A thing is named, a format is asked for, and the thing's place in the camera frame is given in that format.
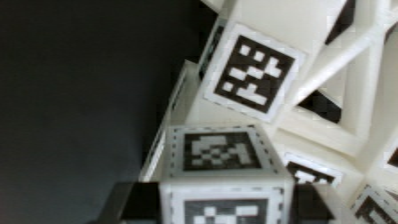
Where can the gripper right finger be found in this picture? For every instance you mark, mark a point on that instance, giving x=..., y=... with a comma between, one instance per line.
x=317, y=206

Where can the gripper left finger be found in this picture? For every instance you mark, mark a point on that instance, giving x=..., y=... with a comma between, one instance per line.
x=133, y=204

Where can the white chair back frame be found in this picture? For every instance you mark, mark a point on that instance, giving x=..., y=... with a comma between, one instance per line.
x=298, y=74

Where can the white tagged cube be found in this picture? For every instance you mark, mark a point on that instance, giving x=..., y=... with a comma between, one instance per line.
x=376, y=205
x=227, y=185

